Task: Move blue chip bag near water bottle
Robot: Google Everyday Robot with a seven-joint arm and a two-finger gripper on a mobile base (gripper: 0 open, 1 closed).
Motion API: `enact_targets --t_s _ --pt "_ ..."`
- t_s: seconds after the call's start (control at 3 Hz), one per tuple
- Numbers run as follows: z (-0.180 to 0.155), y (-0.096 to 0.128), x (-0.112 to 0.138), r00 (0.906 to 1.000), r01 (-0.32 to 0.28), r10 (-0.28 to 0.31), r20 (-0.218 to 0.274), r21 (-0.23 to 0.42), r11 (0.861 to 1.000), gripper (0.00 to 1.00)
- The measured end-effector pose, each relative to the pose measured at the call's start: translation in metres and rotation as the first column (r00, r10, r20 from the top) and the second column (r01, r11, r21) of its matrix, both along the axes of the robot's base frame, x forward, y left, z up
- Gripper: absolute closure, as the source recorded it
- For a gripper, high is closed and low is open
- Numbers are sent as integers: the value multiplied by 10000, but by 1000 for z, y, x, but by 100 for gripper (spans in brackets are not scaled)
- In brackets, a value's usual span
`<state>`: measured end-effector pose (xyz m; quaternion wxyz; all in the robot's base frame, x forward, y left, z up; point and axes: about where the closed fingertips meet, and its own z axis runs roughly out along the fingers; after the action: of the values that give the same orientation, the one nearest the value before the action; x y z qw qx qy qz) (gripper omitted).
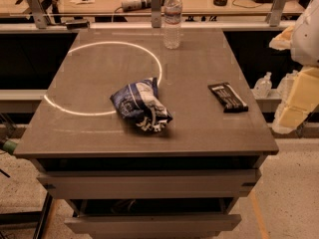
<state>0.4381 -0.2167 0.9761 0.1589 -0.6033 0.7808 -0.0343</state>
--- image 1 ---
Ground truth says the black snack bar packet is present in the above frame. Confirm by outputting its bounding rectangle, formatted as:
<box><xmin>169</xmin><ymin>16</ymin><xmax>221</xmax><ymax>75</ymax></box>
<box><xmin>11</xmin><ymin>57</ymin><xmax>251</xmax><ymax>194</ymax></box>
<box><xmin>207</xmin><ymin>82</ymin><xmax>248</xmax><ymax>113</ymax></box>

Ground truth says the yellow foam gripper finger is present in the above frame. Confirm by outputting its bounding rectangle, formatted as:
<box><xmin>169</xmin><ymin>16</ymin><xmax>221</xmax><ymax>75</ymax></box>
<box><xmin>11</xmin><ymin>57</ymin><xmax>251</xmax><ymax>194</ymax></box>
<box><xmin>269</xmin><ymin>25</ymin><xmax>319</xmax><ymax>134</ymax></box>

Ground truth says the middle metal bracket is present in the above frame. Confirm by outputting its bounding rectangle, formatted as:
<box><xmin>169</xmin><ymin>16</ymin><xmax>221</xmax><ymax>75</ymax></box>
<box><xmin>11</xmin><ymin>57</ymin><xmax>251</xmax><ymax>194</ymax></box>
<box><xmin>151</xmin><ymin>0</ymin><xmax>161</xmax><ymax>28</ymax></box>

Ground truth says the upper cabinet drawer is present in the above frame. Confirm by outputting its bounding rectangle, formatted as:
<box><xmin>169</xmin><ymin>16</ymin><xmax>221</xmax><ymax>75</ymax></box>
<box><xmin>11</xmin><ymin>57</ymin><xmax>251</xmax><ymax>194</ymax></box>
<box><xmin>38</xmin><ymin>169</ymin><xmax>261</xmax><ymax>199</ymax></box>

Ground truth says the lower cabinet drawer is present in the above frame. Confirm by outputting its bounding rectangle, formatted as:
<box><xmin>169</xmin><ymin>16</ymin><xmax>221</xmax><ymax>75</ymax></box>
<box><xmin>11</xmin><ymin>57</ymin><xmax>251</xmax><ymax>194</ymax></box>
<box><xmin>65</xmin><ymin>214</ymin><xmax>241</xmax><ymax>238</ymax></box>

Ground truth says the left metal bracket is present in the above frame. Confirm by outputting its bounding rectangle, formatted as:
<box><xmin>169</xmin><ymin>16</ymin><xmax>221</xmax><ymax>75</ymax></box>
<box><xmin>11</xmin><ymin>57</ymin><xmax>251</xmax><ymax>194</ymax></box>
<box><xmin>25</xmin><ymin>0</ymin><xmax>48</xmax><ymax>29</ymax></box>

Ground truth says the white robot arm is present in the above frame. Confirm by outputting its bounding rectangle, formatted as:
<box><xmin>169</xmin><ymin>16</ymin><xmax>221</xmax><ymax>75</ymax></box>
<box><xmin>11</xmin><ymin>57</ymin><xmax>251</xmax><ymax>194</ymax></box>
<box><xmin>269</xmin><ymin>0</ymin><xmax>319</xmax><ymax>134</ymax></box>

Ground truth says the cabinet drawer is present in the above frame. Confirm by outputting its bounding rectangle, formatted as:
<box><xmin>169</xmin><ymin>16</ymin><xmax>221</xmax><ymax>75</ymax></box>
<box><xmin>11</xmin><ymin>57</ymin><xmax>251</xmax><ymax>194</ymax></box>
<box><xmin>65</xmin><ymin>214</ymin><xmax>241</xmax><ymax>238</ymax></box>
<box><xmin>38</xmin><ymin>169</ymin><xmax>261</xmax><ymax>199</ymax></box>

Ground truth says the small clear sanitizer bottle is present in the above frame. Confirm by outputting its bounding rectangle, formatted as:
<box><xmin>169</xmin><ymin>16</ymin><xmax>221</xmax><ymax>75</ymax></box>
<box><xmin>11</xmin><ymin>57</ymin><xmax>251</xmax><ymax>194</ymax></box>
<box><xmin>253</xmin><ymin>72</ymin><xmax>272</xmax><ymax>99</ymax></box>

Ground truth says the clear water bottle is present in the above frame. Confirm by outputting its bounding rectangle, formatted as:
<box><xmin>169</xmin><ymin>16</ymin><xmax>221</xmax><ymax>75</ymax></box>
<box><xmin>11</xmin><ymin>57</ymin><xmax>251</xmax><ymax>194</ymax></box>
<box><xmin>163</xmin><ymin>0</ymin><xmax>182</xmax><ymax>49</ymax></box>

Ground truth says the green capped pipe end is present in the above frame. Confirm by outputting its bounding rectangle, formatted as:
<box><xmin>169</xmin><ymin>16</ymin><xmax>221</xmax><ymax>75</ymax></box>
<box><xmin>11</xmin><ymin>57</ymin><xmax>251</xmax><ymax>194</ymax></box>
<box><xmin>0</xmin><ymin>139</ymin><xmax>17</xmax><ymax>154</ymax></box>

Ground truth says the blue chip bag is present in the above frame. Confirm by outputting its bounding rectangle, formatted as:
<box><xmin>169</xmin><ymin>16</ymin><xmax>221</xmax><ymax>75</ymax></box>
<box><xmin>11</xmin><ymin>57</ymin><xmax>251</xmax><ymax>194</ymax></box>
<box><xmin>110</xmin><ymin>78</ymin><xmax>172</xmax><ymax>132</ymax></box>

